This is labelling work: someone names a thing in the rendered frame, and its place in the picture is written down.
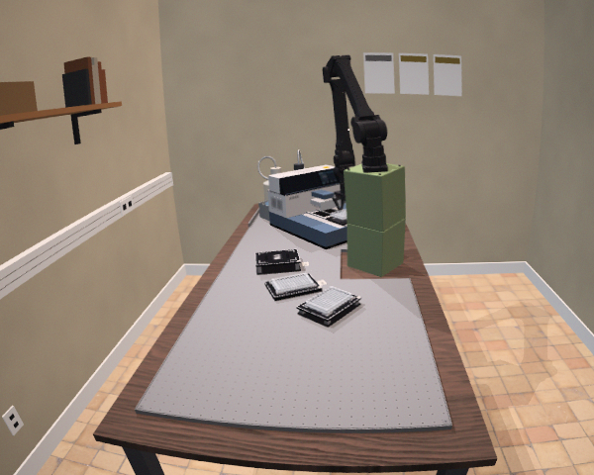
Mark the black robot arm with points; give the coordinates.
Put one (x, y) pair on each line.
(369, 132)

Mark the white microplate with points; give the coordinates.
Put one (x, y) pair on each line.
(292, 282)
(325, 302)
(341, 215)

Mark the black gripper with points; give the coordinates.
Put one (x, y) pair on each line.
(340, 196)

